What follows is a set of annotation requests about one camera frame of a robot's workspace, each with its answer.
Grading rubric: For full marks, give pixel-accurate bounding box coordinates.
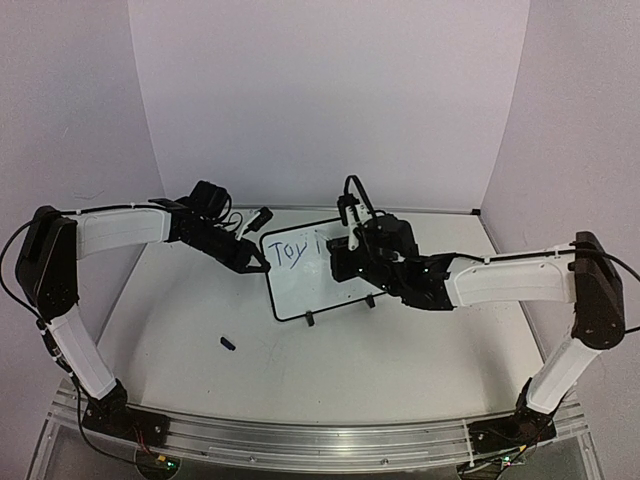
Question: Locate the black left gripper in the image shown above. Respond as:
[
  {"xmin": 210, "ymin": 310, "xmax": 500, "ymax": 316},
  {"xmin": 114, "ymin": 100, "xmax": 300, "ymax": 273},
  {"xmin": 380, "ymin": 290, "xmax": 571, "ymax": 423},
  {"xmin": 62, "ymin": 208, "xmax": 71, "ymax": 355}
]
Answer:
[{"xmin": 185, "ymin": 221, "xmax": 271, "ymax": 273}]

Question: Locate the white whiteboard with black frame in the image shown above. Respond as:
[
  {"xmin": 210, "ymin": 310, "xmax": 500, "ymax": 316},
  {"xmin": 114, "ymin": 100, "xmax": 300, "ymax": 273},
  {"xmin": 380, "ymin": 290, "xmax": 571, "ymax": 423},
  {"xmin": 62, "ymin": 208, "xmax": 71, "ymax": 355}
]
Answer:
[{"xmin": 260, "ymin": 218, "xmax": 384, "ymax": 322}]

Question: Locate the blue marker cap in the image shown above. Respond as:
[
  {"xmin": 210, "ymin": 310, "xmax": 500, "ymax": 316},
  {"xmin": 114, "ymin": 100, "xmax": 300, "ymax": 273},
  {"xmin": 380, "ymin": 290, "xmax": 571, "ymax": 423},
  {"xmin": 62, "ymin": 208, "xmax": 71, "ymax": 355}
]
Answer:
[{"xmin": 220, "ymin": 337, "xmax": 236, "ymax": 351}]

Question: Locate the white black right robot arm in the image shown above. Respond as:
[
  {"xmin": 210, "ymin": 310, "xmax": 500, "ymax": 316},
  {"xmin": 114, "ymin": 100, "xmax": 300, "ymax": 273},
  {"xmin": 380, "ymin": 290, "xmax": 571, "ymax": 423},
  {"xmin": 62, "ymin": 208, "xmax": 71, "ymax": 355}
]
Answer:
[{"xmin": 326, "ymin": 214, "xmax": 626, "ymax": 453}]

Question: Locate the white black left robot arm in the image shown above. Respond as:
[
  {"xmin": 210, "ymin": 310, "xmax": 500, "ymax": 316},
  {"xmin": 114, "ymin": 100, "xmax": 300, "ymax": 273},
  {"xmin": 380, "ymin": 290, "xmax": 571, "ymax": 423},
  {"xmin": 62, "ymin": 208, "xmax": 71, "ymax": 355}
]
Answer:
[{"xmin": 15, "ymin": 181, "xmax": 273, "ymax": 447}]

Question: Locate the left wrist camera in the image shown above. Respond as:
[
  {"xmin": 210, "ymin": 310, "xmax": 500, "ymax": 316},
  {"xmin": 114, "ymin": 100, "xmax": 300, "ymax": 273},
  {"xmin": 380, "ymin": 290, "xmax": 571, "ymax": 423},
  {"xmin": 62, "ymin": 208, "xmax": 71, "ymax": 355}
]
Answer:
[{"xmin": 238, "ymin": 207, "xmax": 273, "ymax": 237}]

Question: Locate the black camera cable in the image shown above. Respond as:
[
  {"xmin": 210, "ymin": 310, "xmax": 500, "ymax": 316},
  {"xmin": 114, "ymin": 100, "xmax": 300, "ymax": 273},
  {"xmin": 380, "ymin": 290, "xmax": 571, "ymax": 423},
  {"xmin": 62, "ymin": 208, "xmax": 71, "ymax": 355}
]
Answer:
[{"xmin": 342, "ymin": 174, "xmax": 379, "ymax": 221}]

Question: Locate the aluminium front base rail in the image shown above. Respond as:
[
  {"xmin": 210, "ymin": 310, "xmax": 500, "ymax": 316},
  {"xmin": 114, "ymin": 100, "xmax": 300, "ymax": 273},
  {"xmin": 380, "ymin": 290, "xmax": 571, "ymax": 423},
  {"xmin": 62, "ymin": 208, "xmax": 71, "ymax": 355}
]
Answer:
[{"xmin": 47, "ymin": 399, "xmax": 591, "ymax": 476}]

